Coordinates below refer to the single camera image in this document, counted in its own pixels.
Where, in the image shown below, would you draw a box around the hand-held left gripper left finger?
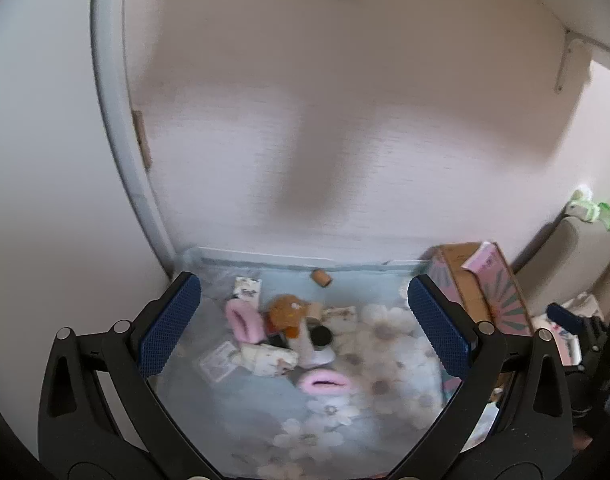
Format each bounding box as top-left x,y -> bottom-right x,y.
37,271 -> 221,480

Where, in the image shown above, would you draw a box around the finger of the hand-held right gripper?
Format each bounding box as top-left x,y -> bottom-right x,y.
546,302 -> 587,335

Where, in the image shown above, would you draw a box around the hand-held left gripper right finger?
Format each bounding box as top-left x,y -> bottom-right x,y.
385,274 -> 573,480

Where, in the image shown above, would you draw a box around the pink cardboard box teal rays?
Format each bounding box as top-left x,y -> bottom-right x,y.
427,241 -> 536,337

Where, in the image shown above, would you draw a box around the brown teddy bear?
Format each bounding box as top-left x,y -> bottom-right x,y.
265,294 -> 312,335

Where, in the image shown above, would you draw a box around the white printed paper bag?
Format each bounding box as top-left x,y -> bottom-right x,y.
532,294 -> 606,367

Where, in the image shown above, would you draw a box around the grey chair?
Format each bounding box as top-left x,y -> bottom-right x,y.
514,214 -> 610,311

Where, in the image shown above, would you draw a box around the pink fluffy slipper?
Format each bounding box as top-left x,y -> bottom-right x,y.
225,297 -> 265,346
297,367 -> 357,397

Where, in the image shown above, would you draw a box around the white printed packet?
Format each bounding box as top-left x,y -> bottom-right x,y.
322,306 -> 359,334
233,276 -> 262,307

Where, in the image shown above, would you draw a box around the green and white toy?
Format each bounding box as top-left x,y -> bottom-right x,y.
569,189 -> 610,232

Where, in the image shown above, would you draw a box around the light blue floral blanket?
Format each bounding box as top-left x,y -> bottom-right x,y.
147,246 -> 501,480

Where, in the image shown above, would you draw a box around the white door frame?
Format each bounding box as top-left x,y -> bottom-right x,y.
91,0 -> 178,273

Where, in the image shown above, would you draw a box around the white wall bracket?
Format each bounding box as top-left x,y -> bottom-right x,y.
554,30 -> 593,94

